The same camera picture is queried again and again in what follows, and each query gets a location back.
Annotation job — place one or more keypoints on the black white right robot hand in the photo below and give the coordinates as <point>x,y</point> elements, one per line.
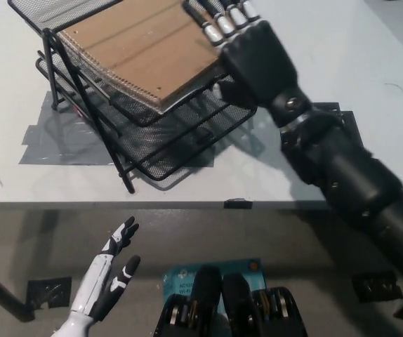
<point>257,56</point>

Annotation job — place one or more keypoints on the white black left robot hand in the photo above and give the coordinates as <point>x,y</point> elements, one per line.
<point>103,281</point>

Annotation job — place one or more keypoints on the brown spiral bound notebook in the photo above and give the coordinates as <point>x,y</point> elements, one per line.
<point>142,52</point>

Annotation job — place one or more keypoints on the black mesh file tray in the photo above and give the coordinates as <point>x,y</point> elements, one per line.
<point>173,147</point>

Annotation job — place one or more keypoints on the black floor tape patch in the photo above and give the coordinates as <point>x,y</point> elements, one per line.
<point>47,293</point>
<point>377,286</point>

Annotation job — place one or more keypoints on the large black tape patch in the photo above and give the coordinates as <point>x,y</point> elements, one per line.
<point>350,123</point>

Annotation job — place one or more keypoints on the grey tape patch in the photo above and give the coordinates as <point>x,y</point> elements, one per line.
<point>61,147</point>

